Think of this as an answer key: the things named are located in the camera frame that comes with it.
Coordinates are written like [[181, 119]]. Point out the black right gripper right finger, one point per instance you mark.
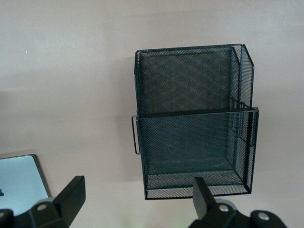
[[202, 197]]

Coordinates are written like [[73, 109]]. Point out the silver laptop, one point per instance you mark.
[[19, 178]]

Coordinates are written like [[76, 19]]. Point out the black mesh two-tier tray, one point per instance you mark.
[[190, 133]]

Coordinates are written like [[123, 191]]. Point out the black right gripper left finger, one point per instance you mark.
[[71, 199]]

